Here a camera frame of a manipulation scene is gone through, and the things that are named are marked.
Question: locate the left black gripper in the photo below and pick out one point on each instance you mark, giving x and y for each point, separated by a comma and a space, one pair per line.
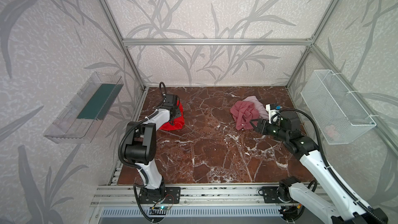
175, 110

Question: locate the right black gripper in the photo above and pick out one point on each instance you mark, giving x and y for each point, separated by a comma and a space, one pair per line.
264, 126

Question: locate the red cloth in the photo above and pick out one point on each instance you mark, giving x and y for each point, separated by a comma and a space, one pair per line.
176, 124

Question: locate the dusty pink ribbed cloth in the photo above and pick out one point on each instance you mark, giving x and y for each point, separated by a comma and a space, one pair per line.
243, 112

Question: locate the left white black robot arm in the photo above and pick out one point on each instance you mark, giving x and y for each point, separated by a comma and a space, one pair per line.
138, 146

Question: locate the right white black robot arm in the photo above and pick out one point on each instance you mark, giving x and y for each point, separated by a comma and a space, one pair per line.
345, 206

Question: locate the light lilac cloth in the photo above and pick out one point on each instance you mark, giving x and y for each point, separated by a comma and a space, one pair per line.
258, 106

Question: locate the pink object in basket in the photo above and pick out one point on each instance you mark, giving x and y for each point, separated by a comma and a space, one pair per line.
332, 132

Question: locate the small green circuit board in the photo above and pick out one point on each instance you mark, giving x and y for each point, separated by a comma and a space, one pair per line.
161, 207

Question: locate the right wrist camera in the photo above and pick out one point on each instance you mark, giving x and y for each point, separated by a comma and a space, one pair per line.
273, 112

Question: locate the white wire mesh basket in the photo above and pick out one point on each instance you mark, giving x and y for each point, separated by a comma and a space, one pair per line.
332, 103

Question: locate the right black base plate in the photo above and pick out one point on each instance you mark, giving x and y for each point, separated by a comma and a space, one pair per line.
275, 195

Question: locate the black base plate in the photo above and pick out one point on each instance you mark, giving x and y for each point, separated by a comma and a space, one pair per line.
168, 195
275, 195

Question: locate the aluminium cage frame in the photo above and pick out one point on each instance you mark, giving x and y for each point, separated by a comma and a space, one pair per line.
274, 42

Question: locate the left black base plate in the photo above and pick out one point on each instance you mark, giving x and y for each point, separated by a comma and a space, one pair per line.
168, 195

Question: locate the clear plastic wall bin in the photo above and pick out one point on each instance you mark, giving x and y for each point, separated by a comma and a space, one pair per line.
81, 119

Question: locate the aluminium mounting rail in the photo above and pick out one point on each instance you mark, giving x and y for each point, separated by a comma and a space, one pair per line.
245, 194

